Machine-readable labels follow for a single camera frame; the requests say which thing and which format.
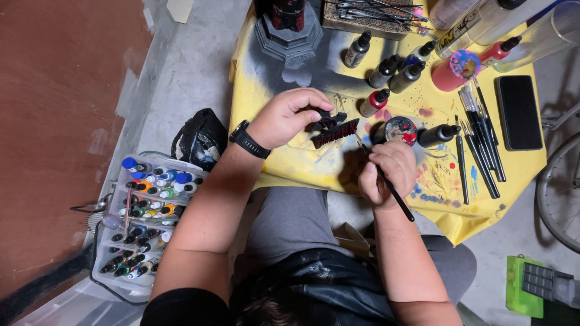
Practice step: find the person's right hand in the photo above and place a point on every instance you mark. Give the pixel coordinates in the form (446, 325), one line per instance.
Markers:
(392, 181)

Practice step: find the person's left hand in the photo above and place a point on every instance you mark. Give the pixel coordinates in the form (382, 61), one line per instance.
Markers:
(281, 115)

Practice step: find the thin black paintbrush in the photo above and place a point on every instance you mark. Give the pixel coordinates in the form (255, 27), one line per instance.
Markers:
(398, 199)

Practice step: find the black nameplate with red letters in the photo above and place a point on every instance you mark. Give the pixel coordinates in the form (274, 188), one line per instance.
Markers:
(335, 131)

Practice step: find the black wrist watch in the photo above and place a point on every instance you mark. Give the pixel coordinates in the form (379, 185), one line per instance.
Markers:
(249, 140)

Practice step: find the yellow paint-stained table cloth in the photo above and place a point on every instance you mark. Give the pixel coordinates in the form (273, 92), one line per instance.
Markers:
(294, 158)

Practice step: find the round paint mixing dish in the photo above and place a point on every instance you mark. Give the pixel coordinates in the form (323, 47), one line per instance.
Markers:
(401, 131)

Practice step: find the black paint bottle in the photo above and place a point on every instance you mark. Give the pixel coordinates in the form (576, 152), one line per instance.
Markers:
(435, 136)

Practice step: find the small red paint bottle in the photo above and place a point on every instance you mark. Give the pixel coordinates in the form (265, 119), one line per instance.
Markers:
(372, 104)

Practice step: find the black plastic bag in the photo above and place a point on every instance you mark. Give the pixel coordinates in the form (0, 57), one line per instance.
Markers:
(199, 136)

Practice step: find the silver grey paint bottle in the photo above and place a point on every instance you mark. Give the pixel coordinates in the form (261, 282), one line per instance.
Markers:
(355, 52)

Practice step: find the dark red model figure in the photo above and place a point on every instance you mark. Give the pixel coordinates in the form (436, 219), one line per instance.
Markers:
(288, 16)

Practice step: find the row of black paintbrushes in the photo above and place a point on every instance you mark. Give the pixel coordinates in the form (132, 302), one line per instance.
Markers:
(482, 136)

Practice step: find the olive grey paint bottle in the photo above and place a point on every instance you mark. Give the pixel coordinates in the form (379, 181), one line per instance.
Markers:
(404, 78)

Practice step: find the grey shorts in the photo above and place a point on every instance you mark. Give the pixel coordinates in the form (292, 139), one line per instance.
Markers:
(290, 222)

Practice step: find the dark grey paint bottle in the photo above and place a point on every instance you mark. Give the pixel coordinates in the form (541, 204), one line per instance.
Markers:
(381, 72)

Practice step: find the brown perforated tool block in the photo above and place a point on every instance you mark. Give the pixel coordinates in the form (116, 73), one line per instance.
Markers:
(362, 27)

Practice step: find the red cup with colourful lid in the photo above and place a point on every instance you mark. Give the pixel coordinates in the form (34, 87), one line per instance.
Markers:
(448, 74)

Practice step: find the blue paint bottle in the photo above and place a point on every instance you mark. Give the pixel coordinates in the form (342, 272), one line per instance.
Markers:
(417, 56)

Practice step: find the black apron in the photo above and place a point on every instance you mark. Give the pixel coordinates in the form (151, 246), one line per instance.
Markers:
(317, 285)

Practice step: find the pile of thin metal tools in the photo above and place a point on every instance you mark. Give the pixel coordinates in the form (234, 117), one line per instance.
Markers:
(376, 11)

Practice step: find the black smartphone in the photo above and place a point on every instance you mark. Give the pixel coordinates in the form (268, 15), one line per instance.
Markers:
(519, 113)

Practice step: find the beige paper scrap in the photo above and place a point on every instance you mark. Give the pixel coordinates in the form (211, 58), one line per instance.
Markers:
(180, 10)

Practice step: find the bicycle wheel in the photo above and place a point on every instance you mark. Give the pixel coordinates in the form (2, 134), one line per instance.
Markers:
(543, 203)

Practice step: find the green plastic box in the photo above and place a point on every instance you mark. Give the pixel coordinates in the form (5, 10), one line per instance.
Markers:
(516, 289)

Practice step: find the group of small paint bottles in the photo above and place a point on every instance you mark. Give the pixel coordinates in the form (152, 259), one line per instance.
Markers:
(149, 217)

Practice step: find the slim red paint bottle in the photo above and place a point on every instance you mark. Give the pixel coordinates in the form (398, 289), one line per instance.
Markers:
(496, 50)

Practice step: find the large clear bottle black cap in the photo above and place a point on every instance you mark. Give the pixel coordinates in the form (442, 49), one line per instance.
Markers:
(475, 27)

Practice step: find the clear bottle with grey label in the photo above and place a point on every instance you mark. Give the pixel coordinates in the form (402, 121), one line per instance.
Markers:
(448, 13)

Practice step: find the clear bulb tool with rod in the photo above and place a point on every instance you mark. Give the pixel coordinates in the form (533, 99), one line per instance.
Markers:
(128, 208)

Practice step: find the grey keypad device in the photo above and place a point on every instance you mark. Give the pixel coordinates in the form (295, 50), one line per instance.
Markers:
(543, 283)

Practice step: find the clear plastic cup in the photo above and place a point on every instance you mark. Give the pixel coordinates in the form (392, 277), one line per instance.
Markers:
(539, 40)

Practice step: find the clear plastic bottle organiser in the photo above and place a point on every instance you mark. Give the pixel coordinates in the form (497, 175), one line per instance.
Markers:
(108, 280)

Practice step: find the clear plastic storage bin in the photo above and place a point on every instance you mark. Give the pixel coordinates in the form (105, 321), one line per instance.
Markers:
(81, 308)

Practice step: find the grey model pedestal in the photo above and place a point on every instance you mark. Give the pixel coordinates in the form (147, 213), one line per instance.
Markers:
(290, 43)

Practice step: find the grey bicycle frame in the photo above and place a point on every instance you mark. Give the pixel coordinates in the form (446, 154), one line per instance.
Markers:
(562, 118)

